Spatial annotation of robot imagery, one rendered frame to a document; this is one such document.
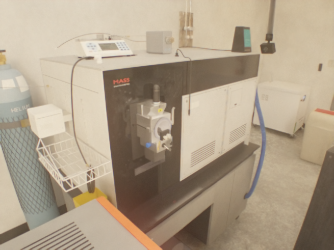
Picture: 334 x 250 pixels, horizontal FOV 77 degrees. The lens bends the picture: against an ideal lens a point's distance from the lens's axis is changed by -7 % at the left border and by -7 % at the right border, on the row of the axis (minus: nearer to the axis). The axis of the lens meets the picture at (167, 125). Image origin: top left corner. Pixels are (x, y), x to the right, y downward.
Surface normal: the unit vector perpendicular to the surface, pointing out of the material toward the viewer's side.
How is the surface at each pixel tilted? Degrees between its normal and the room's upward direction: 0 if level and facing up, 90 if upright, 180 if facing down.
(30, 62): 90
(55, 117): 90
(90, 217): 0
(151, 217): 0
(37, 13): 90
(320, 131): 93
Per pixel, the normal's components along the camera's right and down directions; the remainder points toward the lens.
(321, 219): -0.84, 0.20
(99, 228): 0.00, -0.93
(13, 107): 0.59, 0.30
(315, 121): -0.71, 0.17
